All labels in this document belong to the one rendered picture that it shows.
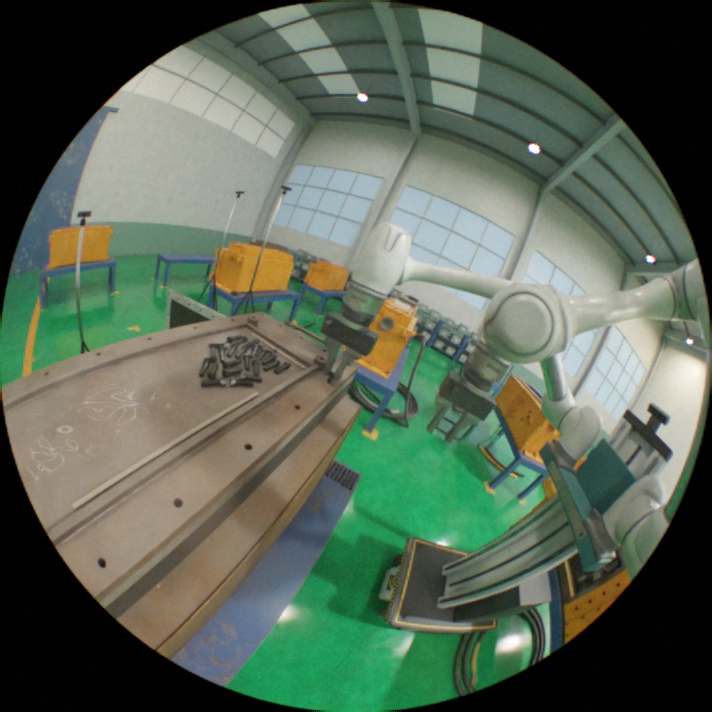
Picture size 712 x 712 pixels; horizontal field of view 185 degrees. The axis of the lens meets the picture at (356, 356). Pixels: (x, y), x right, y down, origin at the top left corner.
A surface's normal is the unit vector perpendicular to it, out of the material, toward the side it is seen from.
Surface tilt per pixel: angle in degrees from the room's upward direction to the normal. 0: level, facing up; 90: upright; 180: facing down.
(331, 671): 0
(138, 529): 0
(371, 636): 0
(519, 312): 96
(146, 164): 90
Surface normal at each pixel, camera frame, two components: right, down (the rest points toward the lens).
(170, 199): 0.87, 0.47
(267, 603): 0.39, -0.84
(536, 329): -0.69, 0.12
